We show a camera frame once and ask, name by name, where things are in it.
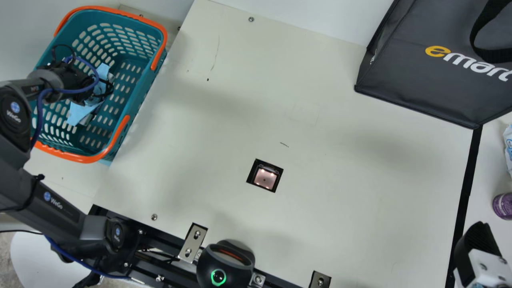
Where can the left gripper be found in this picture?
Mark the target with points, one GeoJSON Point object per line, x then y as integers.
{"type": "Point", "coordinates": [80, 114]}

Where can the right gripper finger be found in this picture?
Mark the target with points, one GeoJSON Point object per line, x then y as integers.
{"type": "Point", "coordinates": [476, 248]}

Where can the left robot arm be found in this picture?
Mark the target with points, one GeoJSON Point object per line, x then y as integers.
{"type": "Point", "coordinates": [24, 196]}

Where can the teal shopping basket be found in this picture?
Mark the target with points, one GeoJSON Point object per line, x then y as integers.
{"type": "Point", "coordinates": [134, 80]}

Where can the small square scanner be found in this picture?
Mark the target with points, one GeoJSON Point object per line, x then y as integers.
{"type": "Point", "coordinates": [264, 178]}

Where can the purple can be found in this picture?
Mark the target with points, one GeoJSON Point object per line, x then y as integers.
{"type": "Point", "coordinates": [504, 206]}

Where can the black strip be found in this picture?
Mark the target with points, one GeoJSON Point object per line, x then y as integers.
{"type": "Point", "coordinates": [466, 192]}

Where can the blue and white packet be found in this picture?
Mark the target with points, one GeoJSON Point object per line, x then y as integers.
{"type": "Point", "coordinates": [508, 152]}

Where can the black device with green light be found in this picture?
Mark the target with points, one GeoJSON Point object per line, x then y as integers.
{"type": "Point", "coordinates": [224, 264]}

